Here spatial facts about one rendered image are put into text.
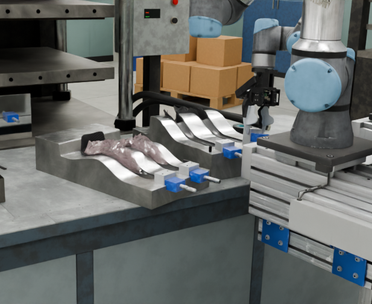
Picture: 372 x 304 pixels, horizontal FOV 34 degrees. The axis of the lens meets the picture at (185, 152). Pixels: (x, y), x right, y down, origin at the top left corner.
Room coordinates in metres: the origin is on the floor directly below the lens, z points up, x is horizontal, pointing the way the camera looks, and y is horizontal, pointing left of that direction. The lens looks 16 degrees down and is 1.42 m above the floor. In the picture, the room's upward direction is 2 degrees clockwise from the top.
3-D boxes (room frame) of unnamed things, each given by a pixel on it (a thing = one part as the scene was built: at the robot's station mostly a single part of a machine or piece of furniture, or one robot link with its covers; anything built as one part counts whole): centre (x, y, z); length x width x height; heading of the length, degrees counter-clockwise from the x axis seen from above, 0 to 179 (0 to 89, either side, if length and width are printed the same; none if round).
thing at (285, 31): (1.93, -0.34, 1.23); 0.11 x 0.11 x 0.08; 84
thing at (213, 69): (7.19, -0.08, 0.37); 1.20 x 0.82 x 0.74; 54
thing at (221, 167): (2.08, -0.05, 0.87); 0.50 x 0.26 x 0.14; 34
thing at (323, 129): (1.45, -0.33, 1.09); 0.15 x 0.15 x 0.10
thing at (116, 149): (1.81, 0.19, 0.90); 0.26 x 0.18 x 0.08; 51
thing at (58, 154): (1.81, 0.20, 0.85); 0.50 x 0.26 x 0.11; 51
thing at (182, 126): (2.06, -0.05, 0.92); 0.35 x 0.16 x 0.09; 34
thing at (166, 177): (1.60, 0.02, 0.85); 0.13 x 0.05 x 0.05; 51
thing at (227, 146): (1.82, -0.15, 0.89); 0.13 x 0.05 x 0.05; 34
